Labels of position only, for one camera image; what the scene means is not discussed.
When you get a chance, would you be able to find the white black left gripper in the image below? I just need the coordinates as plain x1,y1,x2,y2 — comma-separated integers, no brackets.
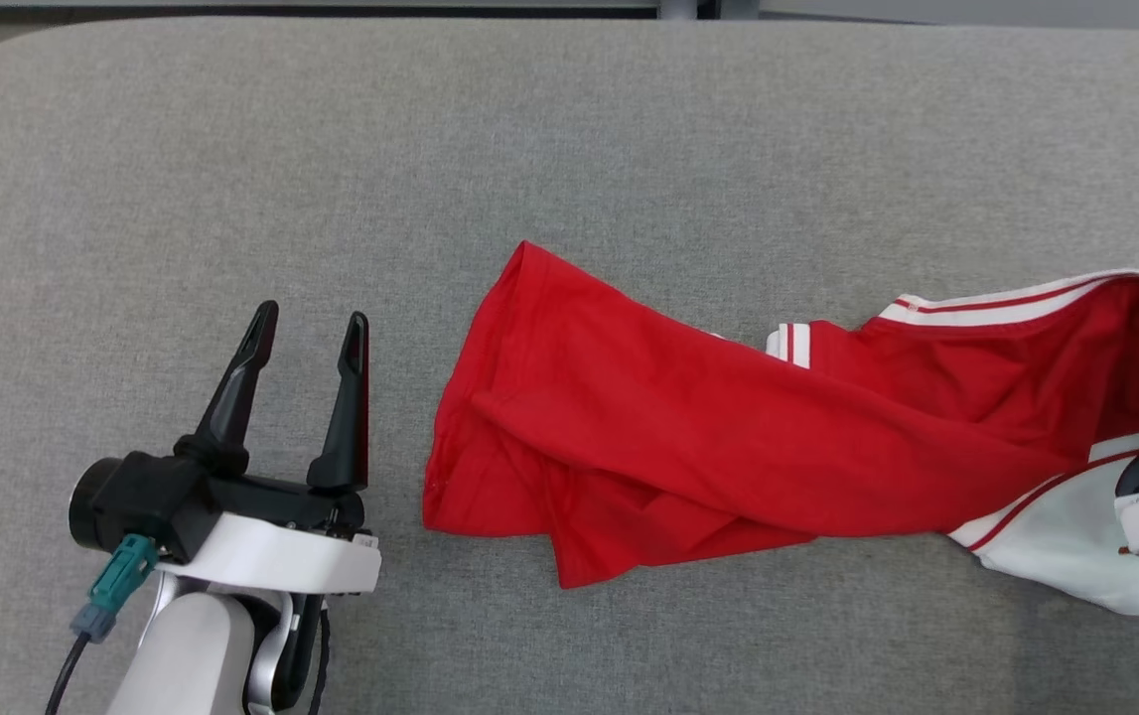
162,301,383,597

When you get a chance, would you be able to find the red shirt with white trim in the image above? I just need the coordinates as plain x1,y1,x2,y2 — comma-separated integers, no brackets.
422,241,1139,617

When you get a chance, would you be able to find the teal left camera cable plug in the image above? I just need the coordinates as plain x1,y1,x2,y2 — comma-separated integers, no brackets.
45,534,160,715

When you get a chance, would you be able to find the grey wall baseboard strip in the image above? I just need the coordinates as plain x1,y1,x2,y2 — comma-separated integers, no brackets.
0,4,659,22

